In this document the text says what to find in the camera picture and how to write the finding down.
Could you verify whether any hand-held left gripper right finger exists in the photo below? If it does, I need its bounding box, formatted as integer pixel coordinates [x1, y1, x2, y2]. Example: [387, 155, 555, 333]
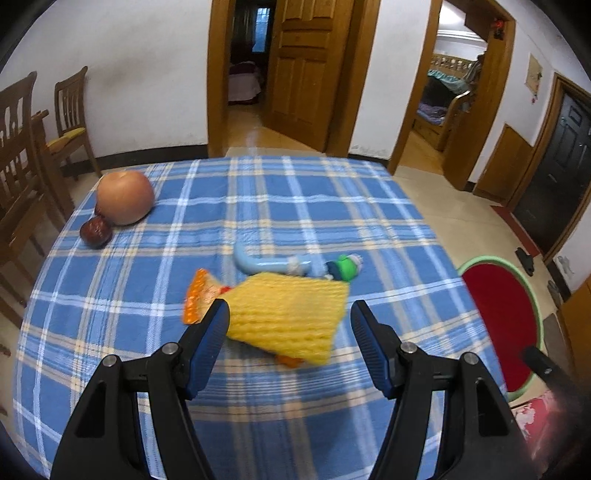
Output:
[350, 300, 539, 480]

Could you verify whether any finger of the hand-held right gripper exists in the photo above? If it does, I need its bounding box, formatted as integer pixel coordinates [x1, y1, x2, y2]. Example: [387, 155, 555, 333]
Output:
[522, 346, 573, 393]

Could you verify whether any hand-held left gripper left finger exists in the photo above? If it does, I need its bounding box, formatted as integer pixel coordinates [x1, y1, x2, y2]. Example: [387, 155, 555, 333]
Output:
[50, 299, 230, 480]

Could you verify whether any red white plastic bag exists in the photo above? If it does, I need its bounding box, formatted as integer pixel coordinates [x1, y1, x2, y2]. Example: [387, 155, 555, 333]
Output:
[508, 390, 578, 480]

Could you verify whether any orange snack packet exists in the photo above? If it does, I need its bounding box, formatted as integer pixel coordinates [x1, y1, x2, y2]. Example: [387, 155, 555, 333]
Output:
[182, 269, 305, 368]

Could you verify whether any yellow foam fruit net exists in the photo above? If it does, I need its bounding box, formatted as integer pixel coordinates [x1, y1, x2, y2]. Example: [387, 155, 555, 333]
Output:
[222, 272, 350, 367]

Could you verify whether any watermelon-shaped red floor mat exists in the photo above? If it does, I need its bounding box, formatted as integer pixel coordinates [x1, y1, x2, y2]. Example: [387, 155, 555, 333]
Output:
[455, 255, 543, 402]

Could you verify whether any green white toy figure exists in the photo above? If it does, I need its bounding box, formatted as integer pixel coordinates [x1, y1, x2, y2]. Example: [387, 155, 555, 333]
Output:
[325, 253, 365, 282]

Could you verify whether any light blue plastic toy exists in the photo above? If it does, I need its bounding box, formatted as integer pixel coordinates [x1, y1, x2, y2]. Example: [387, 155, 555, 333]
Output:
[233, 242, 333, 280]

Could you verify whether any small black floor object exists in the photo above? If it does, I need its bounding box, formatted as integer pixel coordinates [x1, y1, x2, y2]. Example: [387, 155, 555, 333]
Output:
[515, 248, 535, 277]

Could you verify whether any blue plaid tablecloth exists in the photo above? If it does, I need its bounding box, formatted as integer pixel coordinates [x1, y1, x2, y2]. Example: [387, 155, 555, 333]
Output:
[11, 154, 509, 480]

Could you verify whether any dark red date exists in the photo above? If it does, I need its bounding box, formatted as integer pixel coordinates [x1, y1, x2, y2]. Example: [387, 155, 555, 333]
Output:
[80, 217, 114, 250]

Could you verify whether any large apple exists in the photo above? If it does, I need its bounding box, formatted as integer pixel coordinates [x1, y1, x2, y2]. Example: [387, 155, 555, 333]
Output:
[96, 171, 155, 226]

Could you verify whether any black door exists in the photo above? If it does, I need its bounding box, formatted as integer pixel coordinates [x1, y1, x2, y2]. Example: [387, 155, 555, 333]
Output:
[512, 90, 591, 254]

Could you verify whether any wooden bunk bed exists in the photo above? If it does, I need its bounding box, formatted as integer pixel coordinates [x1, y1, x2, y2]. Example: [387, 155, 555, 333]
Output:
[413, 53, 483, 153]

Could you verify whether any bed with pink cover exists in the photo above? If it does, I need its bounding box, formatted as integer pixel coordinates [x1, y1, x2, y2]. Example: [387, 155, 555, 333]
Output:
[228, 62, 265, 104]

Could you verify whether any tall wooden chair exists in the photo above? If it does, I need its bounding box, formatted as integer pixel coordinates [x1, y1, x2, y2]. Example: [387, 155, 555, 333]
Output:
[0, 71, 75, 310]

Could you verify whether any wooden chair with yellow cushion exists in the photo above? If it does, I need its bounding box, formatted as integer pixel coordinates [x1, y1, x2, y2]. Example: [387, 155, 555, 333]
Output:
[44, 66, 102, 178]

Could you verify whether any panelled wooden door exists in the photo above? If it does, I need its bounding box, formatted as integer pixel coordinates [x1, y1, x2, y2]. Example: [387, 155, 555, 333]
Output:
[265, 0, 356, 153]

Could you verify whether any window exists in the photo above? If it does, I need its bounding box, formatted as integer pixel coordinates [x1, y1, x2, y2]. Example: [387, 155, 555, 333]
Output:
[252, 7, 273, 54]

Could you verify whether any wooden wall panel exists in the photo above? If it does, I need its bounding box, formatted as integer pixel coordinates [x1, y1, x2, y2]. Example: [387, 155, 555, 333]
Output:
[473, 124, 536, 204]

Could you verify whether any wide wooden door frame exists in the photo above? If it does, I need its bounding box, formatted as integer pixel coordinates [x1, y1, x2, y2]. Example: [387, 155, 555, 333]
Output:
[388, 0, 517, 192]

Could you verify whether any wall poster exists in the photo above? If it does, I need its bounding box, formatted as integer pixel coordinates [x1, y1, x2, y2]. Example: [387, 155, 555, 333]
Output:
[526, 54, 544, 97]

